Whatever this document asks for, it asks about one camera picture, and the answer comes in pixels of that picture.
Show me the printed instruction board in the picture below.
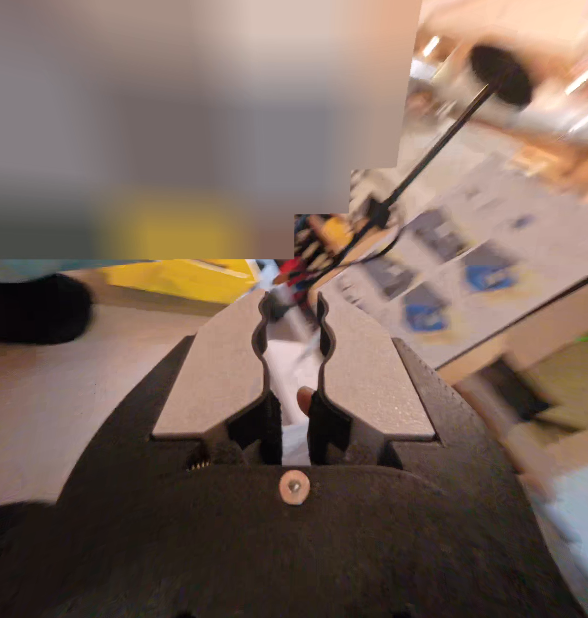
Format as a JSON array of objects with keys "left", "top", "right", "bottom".
[{"left": 323, "top": 152, "right": 588, "bottom": 370}]

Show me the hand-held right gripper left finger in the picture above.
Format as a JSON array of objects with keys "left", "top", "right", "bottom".
[{"left": 151, "top": 290, "right": 282, "bottom": 465}]

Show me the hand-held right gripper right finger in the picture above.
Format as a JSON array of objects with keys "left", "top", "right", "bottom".
[{"left": 306, "top": 291, "right": 438, "bottom": 465}]

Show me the yellow plastic bin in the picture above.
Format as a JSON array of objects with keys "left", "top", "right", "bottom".
[{"left": 100, "top": 259, "right": 262, "bottom": 306}]

